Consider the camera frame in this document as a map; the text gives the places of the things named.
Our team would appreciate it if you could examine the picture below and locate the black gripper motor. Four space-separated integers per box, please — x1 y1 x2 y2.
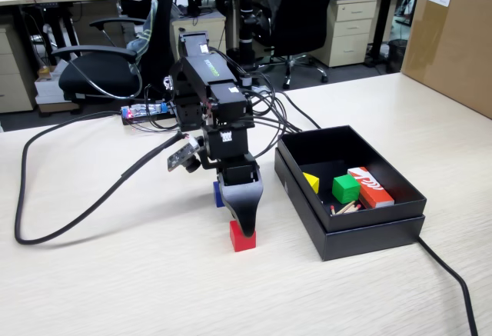
214 154 264 238

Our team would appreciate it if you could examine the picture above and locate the red wooden cube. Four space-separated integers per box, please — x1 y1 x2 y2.
229 219 258 253

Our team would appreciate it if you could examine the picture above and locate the blue wooden cube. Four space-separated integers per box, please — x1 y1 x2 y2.
213 181 227 208

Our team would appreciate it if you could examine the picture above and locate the green wooden cube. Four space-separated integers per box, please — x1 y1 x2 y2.
331 175 361 205

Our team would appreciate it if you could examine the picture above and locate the yellow wooden block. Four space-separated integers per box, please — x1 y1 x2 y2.
302 171 321 195

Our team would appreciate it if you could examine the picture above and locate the black cardboard box tray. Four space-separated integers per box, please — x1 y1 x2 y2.
277 124 428 233

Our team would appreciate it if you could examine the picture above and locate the orange white matchbox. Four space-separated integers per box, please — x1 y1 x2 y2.
347 166 396 209

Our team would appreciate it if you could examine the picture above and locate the black open box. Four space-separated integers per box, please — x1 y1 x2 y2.
274 147 427 262

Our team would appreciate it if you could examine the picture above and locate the controller board with red LED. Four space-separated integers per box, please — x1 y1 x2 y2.
120 101 171 125

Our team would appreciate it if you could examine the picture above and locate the beige drawer cabinet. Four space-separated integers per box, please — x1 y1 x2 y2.
171 8 228 68
0 24 38 115

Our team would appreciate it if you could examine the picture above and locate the black pole with white bands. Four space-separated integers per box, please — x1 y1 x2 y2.
237 0 258 89

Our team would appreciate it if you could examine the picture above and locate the striped grey green jacket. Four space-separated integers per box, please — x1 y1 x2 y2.
125 0 159 78

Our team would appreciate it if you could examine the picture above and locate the black mesh office chair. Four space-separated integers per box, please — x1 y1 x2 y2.
255 0 341 90

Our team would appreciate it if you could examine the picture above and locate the black office chair with armrests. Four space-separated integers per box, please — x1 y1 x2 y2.
52 0 181 105

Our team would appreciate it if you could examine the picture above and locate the white three drawer cabinet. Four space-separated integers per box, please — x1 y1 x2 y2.
313 0 378 68

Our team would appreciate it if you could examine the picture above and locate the black trash bin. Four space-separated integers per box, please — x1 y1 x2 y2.
386 38 409 75

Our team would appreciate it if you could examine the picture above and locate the stack of white boxes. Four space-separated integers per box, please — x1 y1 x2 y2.
33 65 81 115

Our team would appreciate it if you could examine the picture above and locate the large brown cardboard box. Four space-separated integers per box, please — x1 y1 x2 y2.
399 0 492 120

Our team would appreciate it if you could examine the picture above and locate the small wrist camera board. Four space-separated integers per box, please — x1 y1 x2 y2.
166 138 203 175

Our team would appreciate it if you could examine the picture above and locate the thick black sleeved cable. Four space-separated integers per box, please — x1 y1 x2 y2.
14 111 186 245

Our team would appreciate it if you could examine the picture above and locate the black power cable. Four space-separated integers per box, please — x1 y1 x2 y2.
276 90 480 336

